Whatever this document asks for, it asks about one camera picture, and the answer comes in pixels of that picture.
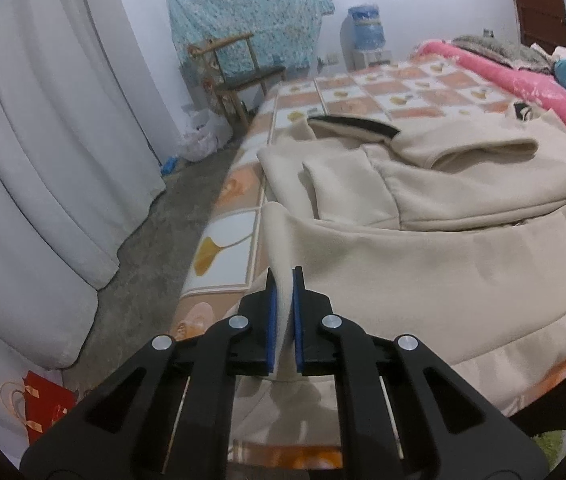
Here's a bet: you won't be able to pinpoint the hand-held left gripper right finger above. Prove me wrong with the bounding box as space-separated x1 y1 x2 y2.
292 266 548 480

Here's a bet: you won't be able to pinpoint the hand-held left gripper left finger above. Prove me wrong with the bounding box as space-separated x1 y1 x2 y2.
20 267 281 480

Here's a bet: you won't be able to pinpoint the cream zip jacket black trim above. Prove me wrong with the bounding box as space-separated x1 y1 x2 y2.
233 102 566 443

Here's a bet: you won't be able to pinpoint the white plastic bags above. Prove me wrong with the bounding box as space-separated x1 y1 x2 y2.
178 105 234 161

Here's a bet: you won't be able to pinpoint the red gift bag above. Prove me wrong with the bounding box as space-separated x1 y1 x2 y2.
0 370 78 446

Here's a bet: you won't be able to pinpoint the wooden chair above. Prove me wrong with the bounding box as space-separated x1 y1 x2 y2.
188 32 288 128

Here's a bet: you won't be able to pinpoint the white water dispenser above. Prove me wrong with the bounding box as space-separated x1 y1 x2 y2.
352 49 394 70

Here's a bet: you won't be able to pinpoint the green fluffy garment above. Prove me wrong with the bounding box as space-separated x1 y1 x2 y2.
533 422 566 458

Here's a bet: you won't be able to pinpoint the white curtain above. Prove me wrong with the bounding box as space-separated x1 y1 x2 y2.
0 0 166 371

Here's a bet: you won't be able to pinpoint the blue water bottle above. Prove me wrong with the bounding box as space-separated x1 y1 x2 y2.
348 5 386 52

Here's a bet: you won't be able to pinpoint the pink floral blanket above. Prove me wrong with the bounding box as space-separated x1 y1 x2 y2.
413 40 566 166

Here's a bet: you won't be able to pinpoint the grey blanket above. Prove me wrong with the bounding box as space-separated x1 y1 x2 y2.
450 34 556 73

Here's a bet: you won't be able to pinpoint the brown wooden door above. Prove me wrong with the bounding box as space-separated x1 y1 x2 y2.
505 0 566 56

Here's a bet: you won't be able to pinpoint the blue floral wall cloth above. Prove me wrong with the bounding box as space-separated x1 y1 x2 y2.
164 0 336 78

